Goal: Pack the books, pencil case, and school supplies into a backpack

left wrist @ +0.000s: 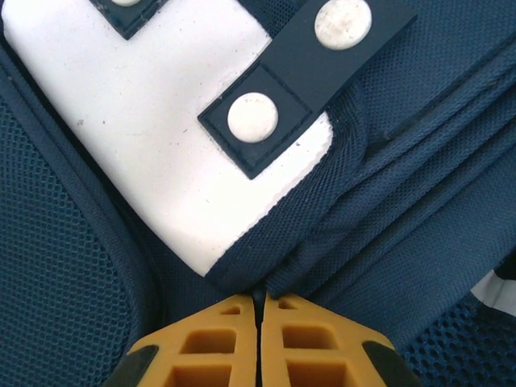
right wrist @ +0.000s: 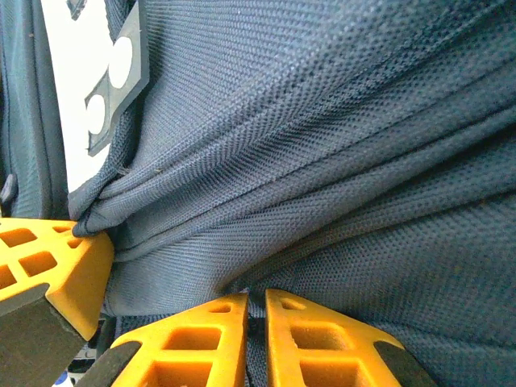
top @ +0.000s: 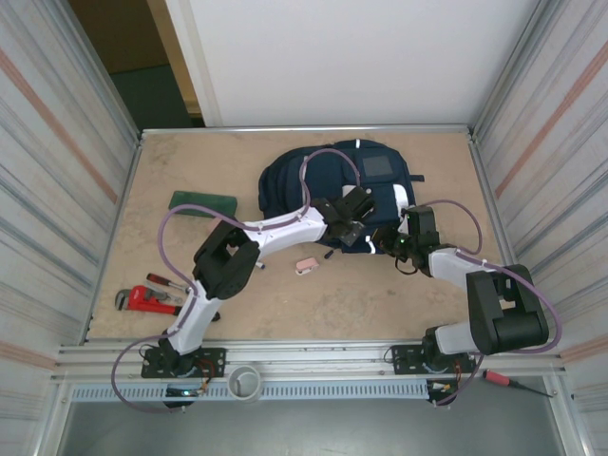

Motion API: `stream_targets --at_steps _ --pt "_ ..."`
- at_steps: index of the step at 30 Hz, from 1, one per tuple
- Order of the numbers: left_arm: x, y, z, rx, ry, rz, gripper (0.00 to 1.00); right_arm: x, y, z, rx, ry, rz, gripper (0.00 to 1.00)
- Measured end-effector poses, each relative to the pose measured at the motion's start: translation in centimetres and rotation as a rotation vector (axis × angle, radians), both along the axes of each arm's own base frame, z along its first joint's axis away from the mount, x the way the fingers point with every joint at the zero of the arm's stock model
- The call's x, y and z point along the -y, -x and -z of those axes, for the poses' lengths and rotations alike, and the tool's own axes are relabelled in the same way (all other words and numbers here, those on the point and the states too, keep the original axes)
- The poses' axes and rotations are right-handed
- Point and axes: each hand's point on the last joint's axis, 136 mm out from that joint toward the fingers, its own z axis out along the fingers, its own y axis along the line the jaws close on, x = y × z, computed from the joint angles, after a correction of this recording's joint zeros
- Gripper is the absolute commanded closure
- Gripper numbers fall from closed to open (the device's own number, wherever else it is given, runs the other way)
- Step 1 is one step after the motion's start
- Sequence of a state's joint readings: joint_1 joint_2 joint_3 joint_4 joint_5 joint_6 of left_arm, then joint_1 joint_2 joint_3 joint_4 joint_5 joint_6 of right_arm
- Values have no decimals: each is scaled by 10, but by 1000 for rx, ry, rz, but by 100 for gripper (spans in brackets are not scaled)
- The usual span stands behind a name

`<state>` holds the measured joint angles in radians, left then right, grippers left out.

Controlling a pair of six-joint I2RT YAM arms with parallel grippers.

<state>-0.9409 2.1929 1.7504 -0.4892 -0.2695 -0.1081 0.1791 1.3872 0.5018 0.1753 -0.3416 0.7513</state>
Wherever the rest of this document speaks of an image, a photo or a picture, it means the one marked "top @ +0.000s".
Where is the red pipe wrench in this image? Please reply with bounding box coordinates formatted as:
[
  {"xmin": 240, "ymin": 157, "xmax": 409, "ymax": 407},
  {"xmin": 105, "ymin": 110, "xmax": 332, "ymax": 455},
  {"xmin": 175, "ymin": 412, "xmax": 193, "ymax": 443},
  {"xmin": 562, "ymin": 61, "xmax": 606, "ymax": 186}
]
[{"xmin": 114, "ymin": 284, "xmax": 221, "ymax": 323}]

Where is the slotted grey cable tray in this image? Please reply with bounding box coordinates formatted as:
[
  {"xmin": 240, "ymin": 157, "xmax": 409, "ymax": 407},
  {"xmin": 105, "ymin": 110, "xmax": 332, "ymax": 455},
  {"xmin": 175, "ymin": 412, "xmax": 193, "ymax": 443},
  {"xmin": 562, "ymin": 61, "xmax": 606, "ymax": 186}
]
[{"xmin": 69, "ymin": 383, "xmax": 431, "ymax": 402}]

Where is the red handled screwdriver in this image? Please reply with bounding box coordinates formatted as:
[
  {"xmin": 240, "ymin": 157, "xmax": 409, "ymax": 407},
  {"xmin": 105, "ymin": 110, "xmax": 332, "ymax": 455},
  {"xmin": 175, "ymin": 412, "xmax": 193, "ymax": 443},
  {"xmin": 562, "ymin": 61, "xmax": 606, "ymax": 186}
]
[{"xmin": 482, "ymin": 369, "xmax": 556, "ymax": 398}]

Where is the dark green pencil case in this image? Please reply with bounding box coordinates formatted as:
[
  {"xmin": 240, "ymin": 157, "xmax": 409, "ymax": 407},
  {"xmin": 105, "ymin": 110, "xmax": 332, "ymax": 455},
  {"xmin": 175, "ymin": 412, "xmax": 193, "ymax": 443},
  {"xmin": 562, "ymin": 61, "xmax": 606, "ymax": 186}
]
[{"xmin": 169, "ymin": 189, "xmax": 238, "ymax": 220}]

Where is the thin aluminium frame rail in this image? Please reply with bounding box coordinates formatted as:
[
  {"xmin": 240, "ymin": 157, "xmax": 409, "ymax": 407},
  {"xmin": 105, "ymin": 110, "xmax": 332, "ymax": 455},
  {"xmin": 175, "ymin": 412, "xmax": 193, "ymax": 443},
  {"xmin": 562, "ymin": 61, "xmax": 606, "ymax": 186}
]
[{"xmin": 140, "ymin": 123, "xmax": 475, "ymax": 138}]

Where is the navy blue backpack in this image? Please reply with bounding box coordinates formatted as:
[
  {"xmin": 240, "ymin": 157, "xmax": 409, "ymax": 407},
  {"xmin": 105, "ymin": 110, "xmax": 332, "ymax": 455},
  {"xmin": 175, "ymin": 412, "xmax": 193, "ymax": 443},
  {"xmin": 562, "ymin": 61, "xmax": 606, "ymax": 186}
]
[{"xmin": 258, "ymin": 137, "xmax": 425, "ymax": 256}]

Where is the chrome spanner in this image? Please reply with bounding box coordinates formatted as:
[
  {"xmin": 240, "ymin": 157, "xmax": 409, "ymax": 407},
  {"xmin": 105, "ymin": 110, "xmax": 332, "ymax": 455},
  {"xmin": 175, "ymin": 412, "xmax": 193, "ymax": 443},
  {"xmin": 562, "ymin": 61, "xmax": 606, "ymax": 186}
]
[{"xmin": 144, "ymin": 284, "xmax": 185, "ymax": 306}]

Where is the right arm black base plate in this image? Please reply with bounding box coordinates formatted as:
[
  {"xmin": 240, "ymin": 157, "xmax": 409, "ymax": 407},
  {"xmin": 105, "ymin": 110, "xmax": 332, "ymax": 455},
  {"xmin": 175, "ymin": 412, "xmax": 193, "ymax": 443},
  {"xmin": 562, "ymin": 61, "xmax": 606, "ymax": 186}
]
[{"xmin": 391, "ymin": 342, "xmax": 476, "ymax": 379}]

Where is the grey plastic pipe fitting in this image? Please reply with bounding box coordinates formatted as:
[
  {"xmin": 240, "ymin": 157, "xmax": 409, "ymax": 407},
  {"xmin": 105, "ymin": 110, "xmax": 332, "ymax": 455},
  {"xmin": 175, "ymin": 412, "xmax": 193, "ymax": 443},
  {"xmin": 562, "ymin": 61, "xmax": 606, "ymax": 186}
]
[{"xmin": 226, "ymin": 364, "xmax": 263, "ymax": 404}]

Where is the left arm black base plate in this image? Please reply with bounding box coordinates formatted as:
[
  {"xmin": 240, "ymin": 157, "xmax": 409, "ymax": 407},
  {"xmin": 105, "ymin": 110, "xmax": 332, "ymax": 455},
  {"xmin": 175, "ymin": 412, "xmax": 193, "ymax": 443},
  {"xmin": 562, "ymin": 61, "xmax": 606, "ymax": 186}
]
[{"xmin": 142, "ymin": 347, "xmax": 227, "ymax": 379}]

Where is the wide aluminium extrusion rail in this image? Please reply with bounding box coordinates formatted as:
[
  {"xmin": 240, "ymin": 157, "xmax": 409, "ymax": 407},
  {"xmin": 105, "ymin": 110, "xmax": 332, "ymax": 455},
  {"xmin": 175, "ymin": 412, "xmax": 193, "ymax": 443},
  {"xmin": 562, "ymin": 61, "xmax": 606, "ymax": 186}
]
[{"xmin": 55, "ymin": 337, "xmax": 569, "ymax": 385}]

